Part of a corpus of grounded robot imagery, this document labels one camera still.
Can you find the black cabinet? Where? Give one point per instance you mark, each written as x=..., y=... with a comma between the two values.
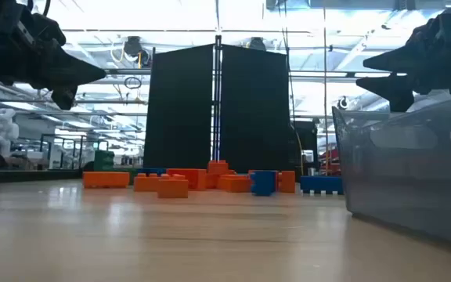
x=307, y=135

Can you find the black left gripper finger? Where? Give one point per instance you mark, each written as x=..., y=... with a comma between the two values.
x=69, y=70
x=65, y=98

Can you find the orange plastic building block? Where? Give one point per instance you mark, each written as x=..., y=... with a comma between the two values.
x=192, y=177
x=147, y=184
x=233, y=184
x=211, y=181
x=217, y=167
x=106, y=179
x=287, y=181

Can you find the white box device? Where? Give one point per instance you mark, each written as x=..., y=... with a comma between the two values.
x=307, y=156

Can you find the thin vertical metal pole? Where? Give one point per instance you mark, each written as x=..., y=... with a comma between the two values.
x=325, y=78

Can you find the red shelf clutter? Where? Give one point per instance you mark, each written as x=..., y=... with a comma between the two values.
x=329, y=156

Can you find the black metal rack frame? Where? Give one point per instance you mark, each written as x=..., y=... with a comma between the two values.
x=65, y=135

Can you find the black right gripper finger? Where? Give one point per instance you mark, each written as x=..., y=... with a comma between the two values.
x=399, y=90
x=394, y=60

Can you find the black fabric partition panel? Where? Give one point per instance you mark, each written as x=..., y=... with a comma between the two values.
x=178, y=109
x=255, y=109

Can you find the white humanoid robot figure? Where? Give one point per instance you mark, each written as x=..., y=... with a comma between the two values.
x=2, y=131

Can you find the blue plastic building block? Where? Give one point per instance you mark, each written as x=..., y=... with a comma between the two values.
x=263, y=182
x=151, y=171
x=321, y=183

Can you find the black partition post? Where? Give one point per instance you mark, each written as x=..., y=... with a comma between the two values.
x=218, y=78

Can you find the transparent grey plastic bin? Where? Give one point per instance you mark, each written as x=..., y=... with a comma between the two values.
x=405, y=176

